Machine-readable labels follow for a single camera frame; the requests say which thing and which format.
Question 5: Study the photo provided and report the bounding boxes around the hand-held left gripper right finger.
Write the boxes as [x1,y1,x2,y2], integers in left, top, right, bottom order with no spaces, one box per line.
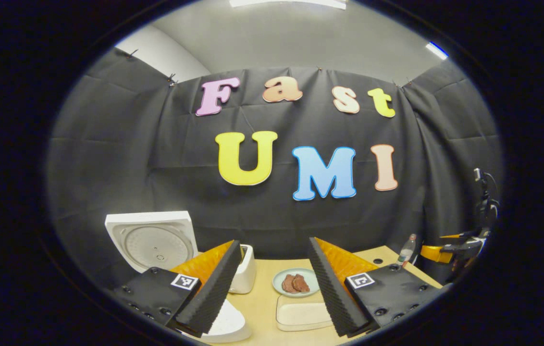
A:
[307,236,445,338]

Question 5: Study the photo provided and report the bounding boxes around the white toaster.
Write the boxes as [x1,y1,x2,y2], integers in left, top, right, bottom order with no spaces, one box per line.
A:
[228,244,257,295]

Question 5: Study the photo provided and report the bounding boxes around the ceiling light panel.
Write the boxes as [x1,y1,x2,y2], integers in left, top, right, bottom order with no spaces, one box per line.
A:
[426,42,448,61]

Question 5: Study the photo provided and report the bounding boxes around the clear tray of rice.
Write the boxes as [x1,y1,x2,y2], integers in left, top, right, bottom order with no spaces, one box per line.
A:
[275,294,335,332]

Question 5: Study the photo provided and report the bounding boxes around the brown meat slices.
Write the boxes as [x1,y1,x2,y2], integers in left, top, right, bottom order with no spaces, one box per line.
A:
[282,274,310,294]

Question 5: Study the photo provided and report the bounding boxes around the clear water bottle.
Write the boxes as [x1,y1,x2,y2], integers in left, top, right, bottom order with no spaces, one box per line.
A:
[398,234,417,268]

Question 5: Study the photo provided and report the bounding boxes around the pale green plate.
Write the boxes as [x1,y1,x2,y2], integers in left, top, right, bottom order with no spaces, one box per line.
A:
[272,268,321,298]

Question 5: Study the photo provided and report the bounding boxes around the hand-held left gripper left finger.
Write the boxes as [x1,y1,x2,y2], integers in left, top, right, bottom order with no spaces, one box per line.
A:
[111,239,244,338]

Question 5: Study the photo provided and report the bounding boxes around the white rice cooker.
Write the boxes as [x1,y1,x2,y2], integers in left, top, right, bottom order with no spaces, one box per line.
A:
[105,210,253,344]

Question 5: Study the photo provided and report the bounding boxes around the black backdrop cloth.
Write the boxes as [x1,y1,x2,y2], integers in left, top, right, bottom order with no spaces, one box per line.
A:
[46,47,503,289]

